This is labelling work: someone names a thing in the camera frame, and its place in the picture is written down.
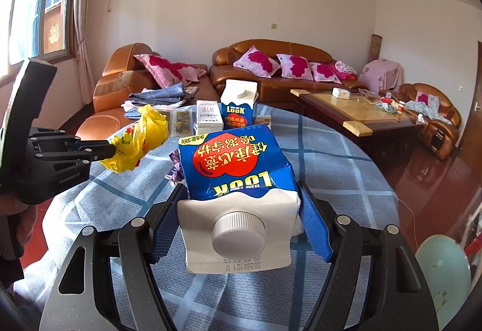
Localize white rectangular box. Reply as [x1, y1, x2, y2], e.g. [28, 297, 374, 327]
[196, 100, 224, 134]

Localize window with frame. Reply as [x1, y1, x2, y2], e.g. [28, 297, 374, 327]
[1, 0, 75, 86]

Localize person's left hand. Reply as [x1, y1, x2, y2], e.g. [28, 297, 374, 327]
[0, 192, 38, 246]

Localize brown leather armchair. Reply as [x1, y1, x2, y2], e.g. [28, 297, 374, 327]
[378, 83, 462, 161]

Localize folded pink blanket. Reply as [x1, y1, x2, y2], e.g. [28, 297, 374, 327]
[329, 61, 358, 81]

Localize pink cloth covered appliance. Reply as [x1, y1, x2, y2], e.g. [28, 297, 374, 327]
[358, 58, 403, 93]

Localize mint green trash bin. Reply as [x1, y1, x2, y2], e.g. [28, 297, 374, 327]
[415, 235, 471, 330]

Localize yellow plastic bag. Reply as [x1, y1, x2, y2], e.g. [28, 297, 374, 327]
[101, 105, 169, 173]

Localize pink floral pillow right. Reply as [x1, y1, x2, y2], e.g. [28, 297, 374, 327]
[309, 63, 342, 85]

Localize purple snack wrapper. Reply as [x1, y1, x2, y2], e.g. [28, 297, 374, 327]
[165, 149, 185, 185]

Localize beige curtain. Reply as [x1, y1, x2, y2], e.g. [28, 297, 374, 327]
[73, 0, 94, 104]

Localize folded blue plaid cloths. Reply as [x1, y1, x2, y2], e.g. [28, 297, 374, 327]
[121, 83, 199, 120]

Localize clear snack packet pair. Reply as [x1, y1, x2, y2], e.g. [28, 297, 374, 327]
[158, 109, 194, 138]

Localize pink floral pillow middle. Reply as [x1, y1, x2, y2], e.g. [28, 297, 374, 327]
[276, 54, 313, 81]

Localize brown wooden door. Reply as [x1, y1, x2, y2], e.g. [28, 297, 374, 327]
[458, 42, 482, 176]

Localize white tissue box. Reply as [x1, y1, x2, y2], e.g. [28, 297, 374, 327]
[332, 87, 350, 100]

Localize pink floral pillow left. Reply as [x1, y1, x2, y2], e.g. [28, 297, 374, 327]
[233, 45, 281, 78]

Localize small brown white box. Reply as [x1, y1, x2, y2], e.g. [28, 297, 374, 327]
[254, 115, 272, 128]

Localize brown leather chaise sofa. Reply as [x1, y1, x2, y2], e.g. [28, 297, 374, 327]
[76, 43, 219, 140]

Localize light blue cloth on armchair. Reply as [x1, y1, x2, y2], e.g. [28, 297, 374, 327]
[404, 94, 452, 125]

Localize dark wood coffee table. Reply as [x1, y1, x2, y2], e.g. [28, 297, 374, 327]
[291, 89, 423, 166]

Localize blue Look milk carton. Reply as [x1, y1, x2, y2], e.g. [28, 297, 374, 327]
[221, 79, 258, 130]

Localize tall patterned floor lamp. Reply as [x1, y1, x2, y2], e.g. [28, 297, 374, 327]
[368, 34, 382, 63]

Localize pink floral pillow on chaise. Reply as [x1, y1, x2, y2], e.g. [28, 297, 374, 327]
[134, 54, 207, 88]

